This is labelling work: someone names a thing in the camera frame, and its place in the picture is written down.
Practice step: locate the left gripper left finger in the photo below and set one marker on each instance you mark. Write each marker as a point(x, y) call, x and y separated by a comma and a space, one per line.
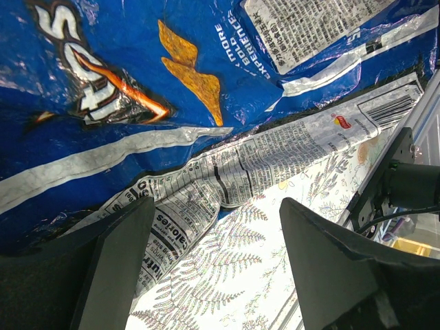
point(83, 280)

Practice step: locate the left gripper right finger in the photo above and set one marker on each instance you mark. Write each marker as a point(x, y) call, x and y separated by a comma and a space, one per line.
point(346, 281)

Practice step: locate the blue chips bag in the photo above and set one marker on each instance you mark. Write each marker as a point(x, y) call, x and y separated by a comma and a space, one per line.
point(201, 105)

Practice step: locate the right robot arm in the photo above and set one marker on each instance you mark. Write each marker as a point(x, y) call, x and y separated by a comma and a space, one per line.
point(409, 186)

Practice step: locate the floral table mat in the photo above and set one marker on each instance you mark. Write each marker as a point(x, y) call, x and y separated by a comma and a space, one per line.
point(238, 276)

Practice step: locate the aluminium rail frame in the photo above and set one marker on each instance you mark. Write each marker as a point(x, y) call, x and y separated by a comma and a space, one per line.
point(415, 141)

